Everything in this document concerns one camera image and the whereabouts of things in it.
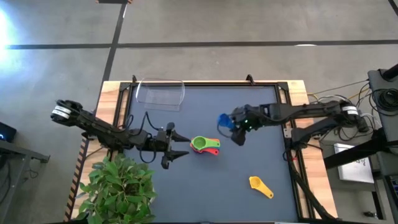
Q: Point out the small black object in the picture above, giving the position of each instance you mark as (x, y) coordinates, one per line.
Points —
(369, 214)

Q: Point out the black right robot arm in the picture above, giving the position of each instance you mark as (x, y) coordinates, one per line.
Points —
(311, 110)

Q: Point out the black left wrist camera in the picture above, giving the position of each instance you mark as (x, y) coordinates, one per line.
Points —
(161, 134)

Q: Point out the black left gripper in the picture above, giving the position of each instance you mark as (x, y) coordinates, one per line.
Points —
(155, 144)

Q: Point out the grey metal bracket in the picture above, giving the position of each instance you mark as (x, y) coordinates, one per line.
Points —
(287, 133)

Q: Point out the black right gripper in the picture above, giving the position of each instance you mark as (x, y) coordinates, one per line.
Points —
(250, 116)

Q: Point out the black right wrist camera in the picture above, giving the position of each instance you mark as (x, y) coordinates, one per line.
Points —
(239, 137)

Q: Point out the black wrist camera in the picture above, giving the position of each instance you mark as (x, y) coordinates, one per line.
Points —
(239, 137)
(161, 134)

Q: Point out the grey equipment cart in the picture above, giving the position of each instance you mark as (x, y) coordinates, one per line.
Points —
(388, 130)

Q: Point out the grey side table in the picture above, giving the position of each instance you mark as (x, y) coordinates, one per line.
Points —
(18, 151)

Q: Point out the clear plastic basket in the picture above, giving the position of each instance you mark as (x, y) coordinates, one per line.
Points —
(160, 93)

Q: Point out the yellow measuring cup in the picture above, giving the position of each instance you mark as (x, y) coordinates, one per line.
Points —
(256, 183)

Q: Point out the blue measuring cup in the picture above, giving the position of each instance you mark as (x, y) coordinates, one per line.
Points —
(223, 120)

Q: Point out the black table frame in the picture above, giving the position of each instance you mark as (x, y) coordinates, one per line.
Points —
(217, 83)

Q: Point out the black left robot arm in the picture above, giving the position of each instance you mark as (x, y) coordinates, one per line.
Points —
(93, 126)

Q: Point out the black stand bar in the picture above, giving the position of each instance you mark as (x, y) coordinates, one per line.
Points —
(351, 155)

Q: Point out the black box device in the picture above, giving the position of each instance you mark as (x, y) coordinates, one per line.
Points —
(6, 132)

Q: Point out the red measuring cup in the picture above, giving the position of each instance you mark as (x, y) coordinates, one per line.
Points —
(211, 151)

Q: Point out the green measuring cup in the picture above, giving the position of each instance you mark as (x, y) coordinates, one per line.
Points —
(199, 142)

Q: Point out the potted green plant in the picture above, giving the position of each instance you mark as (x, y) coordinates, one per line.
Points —
(118, 186)

